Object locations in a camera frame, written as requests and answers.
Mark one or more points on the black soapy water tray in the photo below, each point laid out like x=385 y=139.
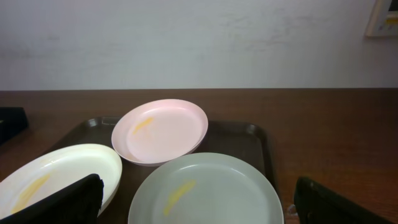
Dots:
x=13 y=121

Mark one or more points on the cream plastic plate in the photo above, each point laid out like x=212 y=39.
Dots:
x=56 y=170

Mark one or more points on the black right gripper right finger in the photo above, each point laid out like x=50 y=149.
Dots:
x=315 y=204

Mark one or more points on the grey-green plastic plate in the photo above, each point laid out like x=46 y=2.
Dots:
x=206 y=188

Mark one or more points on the pink plastic plate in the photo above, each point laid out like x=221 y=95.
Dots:
x=159 y=131

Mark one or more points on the white framed wall object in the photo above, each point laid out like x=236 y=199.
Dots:
x=383 y=19

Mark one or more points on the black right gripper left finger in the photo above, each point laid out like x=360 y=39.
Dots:
x=78 y=203

